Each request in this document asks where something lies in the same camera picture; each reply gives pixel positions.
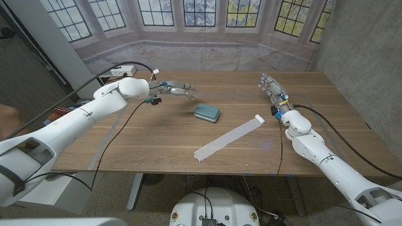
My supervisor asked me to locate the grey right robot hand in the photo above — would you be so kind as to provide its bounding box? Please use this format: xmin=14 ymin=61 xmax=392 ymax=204
xmin=258 ymin=73 xmax=295 ymax=114

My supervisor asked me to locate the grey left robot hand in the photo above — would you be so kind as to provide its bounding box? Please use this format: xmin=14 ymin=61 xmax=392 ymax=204
xmin=149 ymin=80 xmax=197 ymax=100

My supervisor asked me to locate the teal zippered case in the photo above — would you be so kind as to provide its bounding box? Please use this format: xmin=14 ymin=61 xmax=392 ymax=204
xmin=193 ymin=104 xmax=221 ymax=123

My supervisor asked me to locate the white gauze bandage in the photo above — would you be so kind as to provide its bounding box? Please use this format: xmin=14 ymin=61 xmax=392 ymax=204
xmin=193 ymin=114 xmax=266 ymax=163

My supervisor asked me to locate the printed bay window backdrop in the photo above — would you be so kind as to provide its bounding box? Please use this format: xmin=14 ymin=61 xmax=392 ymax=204
xmin=39 ymin=0 xmax=335 ymax=76

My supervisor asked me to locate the white power strip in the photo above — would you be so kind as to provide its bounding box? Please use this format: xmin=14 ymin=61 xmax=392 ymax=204
xmin=110 ymin=65 xmax=137 ymax=78

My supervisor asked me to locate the black floor fan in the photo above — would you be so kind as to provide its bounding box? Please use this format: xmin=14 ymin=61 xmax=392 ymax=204
xmin=141 ymin=173 xmax=165 ymax=186

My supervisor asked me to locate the blue box with items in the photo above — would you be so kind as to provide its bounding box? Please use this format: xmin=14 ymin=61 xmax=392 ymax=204
xmin=46 ymin=99 xmax=92 ymax=123

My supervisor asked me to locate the grey metal table leg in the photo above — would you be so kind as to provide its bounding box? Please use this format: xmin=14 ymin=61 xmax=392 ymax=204
xmin=126 ymin=173 xmax=144 ymax=212
xmin=286 ymin=175 xmax=307 ymax=217

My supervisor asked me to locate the red box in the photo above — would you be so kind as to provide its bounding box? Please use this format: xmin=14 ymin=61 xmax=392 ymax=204
xmin=53 ymin=107 xmax=76 ymax=116

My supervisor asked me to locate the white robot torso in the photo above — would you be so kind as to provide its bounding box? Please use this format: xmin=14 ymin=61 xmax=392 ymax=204
xmin=169 ymin=187 xmax=261 ymax=226

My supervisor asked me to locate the white floor platform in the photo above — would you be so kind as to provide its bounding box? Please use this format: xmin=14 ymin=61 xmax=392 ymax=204
xmin=18 ymin=172 xmax=104 ymax=214

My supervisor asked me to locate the person's bare leg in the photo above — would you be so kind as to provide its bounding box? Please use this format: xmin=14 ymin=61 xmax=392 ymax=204
xmin=0 ymin=103 xmax=24 ymax=141

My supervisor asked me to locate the white robot body edge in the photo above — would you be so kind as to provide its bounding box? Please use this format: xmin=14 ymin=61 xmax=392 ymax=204
xmin=0 ymin=217 xmax=128 ymax=226

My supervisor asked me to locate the black power strip cord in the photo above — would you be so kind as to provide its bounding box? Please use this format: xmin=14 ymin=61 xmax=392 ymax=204
xmin=103 ymin=72 xmax=129 ymax=84

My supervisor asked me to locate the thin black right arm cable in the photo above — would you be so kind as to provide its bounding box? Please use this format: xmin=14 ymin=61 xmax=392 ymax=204
xmin=275 ymin=119 xmax=283 ymax=176

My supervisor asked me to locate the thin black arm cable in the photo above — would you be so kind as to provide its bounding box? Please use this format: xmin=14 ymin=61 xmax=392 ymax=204
xmin=275 ymin=119 xmax=283 ymax=176
xmin=23 ymin=100 xmax=149 ymax=192

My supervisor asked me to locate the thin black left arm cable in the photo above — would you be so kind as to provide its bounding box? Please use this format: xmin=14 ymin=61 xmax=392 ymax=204
xmin=23 ymin=100 xmax=149 ymax=192

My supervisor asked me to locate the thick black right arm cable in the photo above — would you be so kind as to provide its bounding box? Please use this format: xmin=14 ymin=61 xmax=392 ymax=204
xmin=292 ymin=104 xmax=402 ymax=180

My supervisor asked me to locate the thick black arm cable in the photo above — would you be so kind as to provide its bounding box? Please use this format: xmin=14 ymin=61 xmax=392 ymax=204
xmin=292 ymin=104 xmax=402 ymax=180
xmin=4 ymin=61 xmax=155 ymax=141

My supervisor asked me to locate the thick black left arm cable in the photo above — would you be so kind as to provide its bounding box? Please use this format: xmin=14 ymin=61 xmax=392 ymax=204
xmin=4 ymin=61 xmax=155 ymax=141

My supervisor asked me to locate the black torso cable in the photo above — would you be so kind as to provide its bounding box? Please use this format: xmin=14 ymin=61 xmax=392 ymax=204
xmin=188 ymin=187 xmax=214 ymax=220

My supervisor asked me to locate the white floor cable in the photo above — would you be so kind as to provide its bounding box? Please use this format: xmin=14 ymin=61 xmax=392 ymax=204
xmin=241 ymin=175 xmax=280 ymax=220

